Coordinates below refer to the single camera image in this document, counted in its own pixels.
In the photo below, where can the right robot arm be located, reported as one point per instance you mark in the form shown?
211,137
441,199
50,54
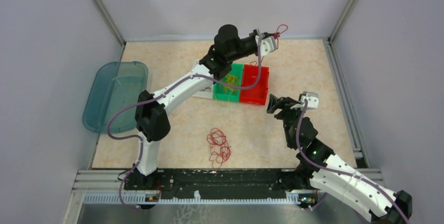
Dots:
320,167

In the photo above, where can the teal translucent tray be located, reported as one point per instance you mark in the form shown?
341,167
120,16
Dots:
116,86

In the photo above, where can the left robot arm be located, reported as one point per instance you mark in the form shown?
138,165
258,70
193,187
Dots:
152,113

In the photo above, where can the green plastic bin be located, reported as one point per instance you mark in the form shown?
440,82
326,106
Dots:
233,78

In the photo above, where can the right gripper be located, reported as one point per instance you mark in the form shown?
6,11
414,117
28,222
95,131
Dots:
284,103

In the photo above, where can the white plastic bin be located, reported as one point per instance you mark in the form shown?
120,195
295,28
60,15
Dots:
206,93

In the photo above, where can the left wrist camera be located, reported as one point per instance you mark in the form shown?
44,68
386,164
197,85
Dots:
267,43

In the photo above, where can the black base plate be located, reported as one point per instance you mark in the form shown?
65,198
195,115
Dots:
219,184

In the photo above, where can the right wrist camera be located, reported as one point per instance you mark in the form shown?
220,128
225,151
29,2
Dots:
310,100

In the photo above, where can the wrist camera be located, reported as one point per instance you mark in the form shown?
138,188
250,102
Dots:
267,43
310,100

